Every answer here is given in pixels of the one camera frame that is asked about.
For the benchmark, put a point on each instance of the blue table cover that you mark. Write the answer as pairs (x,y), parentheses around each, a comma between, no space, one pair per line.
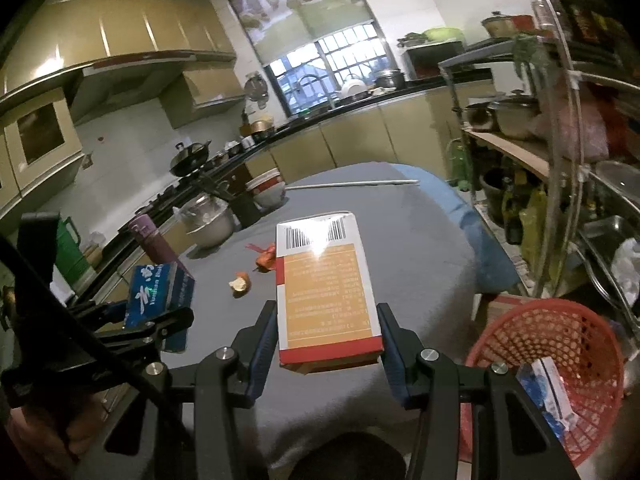
(480,230)

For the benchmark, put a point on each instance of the blue plastic bag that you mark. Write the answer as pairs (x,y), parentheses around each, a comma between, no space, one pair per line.
(532,387)

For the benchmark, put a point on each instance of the blue box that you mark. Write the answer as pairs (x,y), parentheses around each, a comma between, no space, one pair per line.
(157,292)

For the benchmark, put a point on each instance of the green plastic bottle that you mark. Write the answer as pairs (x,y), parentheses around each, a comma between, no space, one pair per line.
(462,167)

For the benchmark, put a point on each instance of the white dishes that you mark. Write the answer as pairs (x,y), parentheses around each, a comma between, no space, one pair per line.
(354,87)

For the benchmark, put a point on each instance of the printed roller blind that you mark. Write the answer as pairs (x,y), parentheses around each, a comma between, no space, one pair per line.
(300,5)

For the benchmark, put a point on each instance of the small beige wall cabinet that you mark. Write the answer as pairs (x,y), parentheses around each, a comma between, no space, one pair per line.
(205,92)

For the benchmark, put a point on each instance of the gas stove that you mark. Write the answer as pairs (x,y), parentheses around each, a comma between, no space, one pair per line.
(175,190)

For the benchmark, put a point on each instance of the apple core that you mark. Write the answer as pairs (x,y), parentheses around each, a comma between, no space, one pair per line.
(241,285)

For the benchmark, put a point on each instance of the lidded pot with knob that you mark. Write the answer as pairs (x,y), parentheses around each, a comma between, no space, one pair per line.
(500,25)

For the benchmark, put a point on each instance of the pink plastic bag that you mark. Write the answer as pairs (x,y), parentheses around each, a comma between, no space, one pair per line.
(582,132)

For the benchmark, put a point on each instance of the hanging metal strainer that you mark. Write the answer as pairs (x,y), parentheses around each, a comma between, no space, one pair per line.
(256,90)

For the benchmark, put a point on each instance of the red plastic basket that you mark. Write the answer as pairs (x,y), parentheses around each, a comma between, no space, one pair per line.
(590,340)

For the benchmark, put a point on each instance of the white plastic bag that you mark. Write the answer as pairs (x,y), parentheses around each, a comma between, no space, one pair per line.
(627,265)

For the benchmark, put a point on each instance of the yellow plastic bag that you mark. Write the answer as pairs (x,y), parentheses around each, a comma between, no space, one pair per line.
(534,225)

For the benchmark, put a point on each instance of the green plastic basin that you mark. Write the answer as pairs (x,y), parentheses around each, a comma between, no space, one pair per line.
(442,35)

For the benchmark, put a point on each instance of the large steel lidded pot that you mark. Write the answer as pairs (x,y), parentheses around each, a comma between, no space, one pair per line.
(515,117)

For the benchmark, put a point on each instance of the orange candy wrapper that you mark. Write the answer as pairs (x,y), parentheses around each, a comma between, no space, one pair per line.
(265,259)

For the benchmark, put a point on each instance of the steel pot with lid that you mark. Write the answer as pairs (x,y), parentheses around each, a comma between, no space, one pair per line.
(389,80)

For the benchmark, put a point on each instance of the small dark lidded pot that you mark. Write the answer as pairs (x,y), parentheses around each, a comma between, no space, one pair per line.
(477,117)

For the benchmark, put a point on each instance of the metal basin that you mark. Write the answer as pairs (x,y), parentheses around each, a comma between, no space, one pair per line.
(215,227)

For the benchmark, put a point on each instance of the cardboard box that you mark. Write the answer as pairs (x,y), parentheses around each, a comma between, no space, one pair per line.
(500,320)

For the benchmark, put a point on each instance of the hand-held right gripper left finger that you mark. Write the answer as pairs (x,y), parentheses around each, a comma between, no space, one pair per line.
(262,345)

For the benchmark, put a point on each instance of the sink faucet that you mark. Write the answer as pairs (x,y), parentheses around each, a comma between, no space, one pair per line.
(325,90)

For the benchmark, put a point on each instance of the white thin rod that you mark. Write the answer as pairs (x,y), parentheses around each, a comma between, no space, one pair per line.
(350,184)

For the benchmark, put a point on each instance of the purple thermos bottle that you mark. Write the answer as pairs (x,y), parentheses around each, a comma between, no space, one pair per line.
(150,240)

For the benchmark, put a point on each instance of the range hood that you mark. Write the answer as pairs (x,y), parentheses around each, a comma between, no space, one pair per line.
(150,85)

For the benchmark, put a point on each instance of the green thermos flask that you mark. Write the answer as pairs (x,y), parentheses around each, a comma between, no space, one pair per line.
(67,245)

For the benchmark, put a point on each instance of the metal storage rack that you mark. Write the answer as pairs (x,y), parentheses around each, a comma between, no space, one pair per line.
(570,110)

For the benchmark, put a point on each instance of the white red-rimmed bowl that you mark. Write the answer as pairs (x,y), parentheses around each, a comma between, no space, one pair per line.
(262,180)
(270,197)

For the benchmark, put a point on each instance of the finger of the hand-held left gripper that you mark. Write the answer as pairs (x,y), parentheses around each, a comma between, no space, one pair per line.
(160,322)
(107,312)

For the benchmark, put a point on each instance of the glass-door corner cabinets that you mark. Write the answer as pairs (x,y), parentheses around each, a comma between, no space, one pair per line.
(40,145)

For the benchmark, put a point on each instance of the microwave oven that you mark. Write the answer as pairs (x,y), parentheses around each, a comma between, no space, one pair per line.
(435,62)

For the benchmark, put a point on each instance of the orange and white carton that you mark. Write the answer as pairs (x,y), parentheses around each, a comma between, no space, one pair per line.
(325,285)

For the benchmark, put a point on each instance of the beige upper cabinets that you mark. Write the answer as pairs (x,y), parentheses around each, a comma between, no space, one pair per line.
(115,30)

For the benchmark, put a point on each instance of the black chopstick cup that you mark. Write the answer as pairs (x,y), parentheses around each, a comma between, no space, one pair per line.
(247,210)

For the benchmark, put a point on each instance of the barred window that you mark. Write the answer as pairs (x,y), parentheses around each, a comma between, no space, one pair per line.
(335,65)

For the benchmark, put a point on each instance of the person's left hand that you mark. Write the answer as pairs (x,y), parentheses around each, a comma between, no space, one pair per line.
(45,430)

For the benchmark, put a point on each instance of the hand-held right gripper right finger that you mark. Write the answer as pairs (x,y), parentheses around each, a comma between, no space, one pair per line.
(396,355)

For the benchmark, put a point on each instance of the black wok with lid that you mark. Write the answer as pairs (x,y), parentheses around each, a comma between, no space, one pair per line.
(190,157)

